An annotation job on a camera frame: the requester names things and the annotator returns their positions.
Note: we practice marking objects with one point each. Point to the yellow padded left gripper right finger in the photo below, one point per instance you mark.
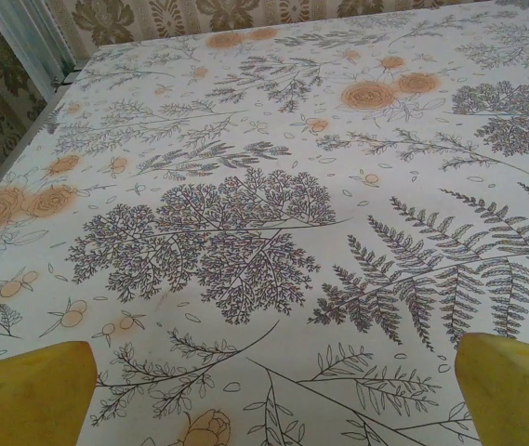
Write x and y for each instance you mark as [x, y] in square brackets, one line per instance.
[515, 395]

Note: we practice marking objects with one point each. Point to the aluminium frame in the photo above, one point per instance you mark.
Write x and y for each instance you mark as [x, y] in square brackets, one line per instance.
[36, 42]

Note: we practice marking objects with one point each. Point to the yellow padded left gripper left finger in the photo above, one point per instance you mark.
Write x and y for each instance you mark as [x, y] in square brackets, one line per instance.
[27, 399]

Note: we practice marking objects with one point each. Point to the white floral tablecloth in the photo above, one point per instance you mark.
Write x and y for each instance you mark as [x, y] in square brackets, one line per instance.
[264, 209]

